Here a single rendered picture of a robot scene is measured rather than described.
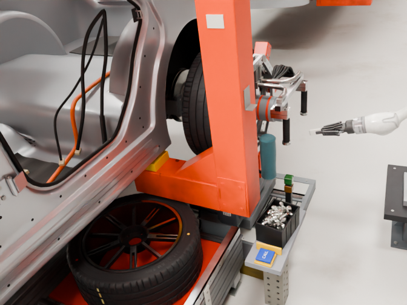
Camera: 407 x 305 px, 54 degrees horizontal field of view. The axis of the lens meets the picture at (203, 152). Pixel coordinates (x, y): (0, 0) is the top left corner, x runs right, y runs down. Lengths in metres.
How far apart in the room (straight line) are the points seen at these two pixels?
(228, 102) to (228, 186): 0.44
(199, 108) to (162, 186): 0.47
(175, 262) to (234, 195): 0.41
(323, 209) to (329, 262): 0.47
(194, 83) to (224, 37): 0.56
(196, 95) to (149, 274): 0.89
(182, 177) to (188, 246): 0.36
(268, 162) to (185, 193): 0.49
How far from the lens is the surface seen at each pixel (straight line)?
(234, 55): 1.56
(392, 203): 2.49
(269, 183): 2.81
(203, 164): 1.91
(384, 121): 2.19
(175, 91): 2.37
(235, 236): 2.10
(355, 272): 2.48
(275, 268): 1.85
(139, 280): 1.82
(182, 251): 1.89
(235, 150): 1.76
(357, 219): 2.80
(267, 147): 2.16
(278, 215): 1.92
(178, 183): 2.05
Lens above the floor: 1.84
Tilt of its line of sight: 32 degrees down
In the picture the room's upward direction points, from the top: 8 degrees counter-clockwise
